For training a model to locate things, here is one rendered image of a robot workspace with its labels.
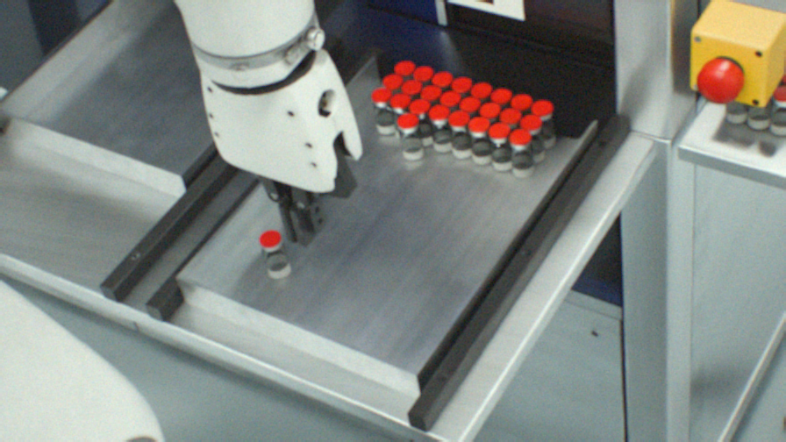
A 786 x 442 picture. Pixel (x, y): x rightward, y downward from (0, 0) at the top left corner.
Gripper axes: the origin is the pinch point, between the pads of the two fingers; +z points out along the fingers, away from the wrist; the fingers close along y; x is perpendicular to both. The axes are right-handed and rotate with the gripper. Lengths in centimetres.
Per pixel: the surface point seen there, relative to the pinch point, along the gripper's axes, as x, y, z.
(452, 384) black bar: -3.5, -8.2, 20.8
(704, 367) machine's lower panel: -51, -13, 72
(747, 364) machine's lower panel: -68, -13, 91
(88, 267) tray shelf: -2.2, 31.8, 22.3
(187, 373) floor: -42, 76, 110
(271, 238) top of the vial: -9.2, 13.5, 17.4
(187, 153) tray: -19.1, 32.1, 22.0
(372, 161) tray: -25.4, 13.1, 22.0
